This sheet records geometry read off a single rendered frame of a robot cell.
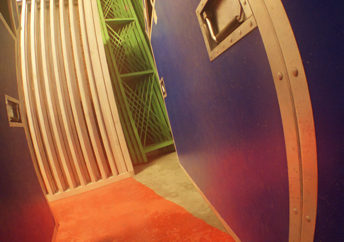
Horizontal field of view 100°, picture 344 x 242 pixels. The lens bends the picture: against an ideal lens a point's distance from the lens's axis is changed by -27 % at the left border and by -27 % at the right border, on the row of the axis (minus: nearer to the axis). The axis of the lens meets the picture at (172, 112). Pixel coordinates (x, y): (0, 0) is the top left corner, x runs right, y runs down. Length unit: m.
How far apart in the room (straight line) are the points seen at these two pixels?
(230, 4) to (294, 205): 0.27
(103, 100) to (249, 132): 1.61
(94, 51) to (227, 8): 1.71
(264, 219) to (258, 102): 0.18
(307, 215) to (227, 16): 0.28
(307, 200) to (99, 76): 1.78
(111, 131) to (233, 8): 1.61
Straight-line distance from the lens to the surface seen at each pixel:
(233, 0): 0.29
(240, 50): 0.25
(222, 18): 0.32
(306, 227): 0.24
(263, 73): 0.22
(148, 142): 2.98
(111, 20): 2.92
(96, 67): 1.87
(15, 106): 0.79
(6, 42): 0.79
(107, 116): 1.78
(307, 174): 0.21
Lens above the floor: 0.52
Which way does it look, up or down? 2 degrees down
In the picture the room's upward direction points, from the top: 14 degrees counter-clockwise
